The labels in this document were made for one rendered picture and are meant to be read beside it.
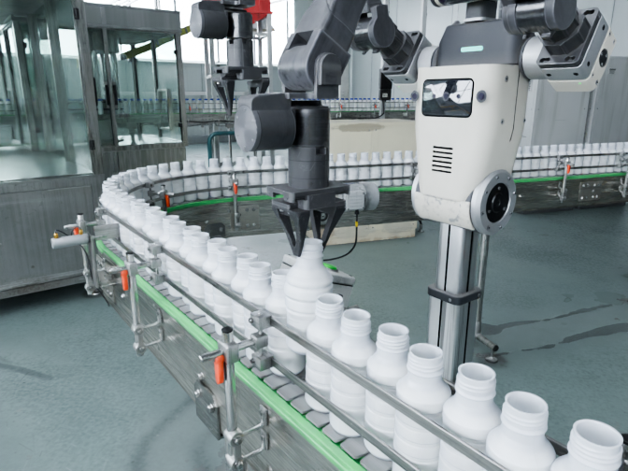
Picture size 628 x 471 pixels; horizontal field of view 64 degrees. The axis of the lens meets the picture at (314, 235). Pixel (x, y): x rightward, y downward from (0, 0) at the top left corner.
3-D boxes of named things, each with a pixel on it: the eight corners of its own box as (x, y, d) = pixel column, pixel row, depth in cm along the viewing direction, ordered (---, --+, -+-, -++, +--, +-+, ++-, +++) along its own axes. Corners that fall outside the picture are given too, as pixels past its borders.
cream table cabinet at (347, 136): (390, 222, 578) (394, 118, 546) (417, 236, 521) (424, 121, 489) (299, 231, 544) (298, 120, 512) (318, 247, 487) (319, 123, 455)
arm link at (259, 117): (343, 52, 62) (302, 56, 69) (262, 47, 55) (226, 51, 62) (340, 149, 65) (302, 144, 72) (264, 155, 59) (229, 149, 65)
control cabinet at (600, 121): (595, 198, 715) (618, 57, 663) (626, 205, 670) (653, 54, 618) (550, 202, 690) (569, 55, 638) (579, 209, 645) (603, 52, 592)
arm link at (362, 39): (401, 30, 127) (386, 33, 132) (377, 5, 121) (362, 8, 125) (387, 63, 127) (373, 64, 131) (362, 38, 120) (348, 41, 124)
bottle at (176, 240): (199, 295, 112) (194, 223, 107) (173, 300, 109) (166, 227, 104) (192, 286, 117) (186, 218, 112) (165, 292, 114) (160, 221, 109)
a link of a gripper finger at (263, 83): (227, 115, 111) (225, 70, 108) (255, 114, 115) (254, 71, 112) (242, 116, 105) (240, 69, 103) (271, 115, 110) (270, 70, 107)
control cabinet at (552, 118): (545, 202, 688) (564, 55, 635) (574, 209, 642) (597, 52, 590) (496, 206, 662) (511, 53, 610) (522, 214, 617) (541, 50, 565)
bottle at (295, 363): (312, 363, 82) (308, 268, 79) (294, 380, 77) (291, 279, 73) (280, 357, 85) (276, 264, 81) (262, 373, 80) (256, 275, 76)
